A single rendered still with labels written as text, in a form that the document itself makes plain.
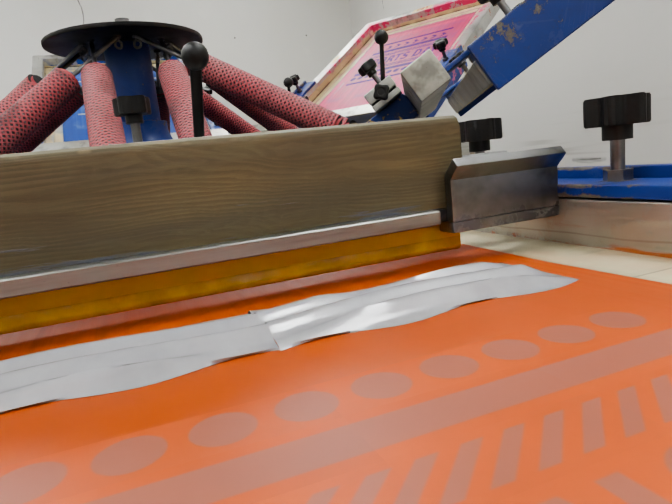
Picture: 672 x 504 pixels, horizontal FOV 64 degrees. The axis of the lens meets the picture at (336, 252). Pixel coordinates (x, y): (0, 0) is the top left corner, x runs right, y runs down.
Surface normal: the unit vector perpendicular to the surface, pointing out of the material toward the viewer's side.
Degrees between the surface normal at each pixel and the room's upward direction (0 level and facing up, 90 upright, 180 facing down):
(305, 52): 90
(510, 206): 90
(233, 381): 0
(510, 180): 90
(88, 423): 0
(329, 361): 0
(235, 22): 90
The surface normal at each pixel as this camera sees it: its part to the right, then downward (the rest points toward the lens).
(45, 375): 0.07, -0.81
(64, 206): 0.37, 0.12
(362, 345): -0.11, -0.98
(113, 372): 0.11, -0.67
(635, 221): -0.92, 0.16
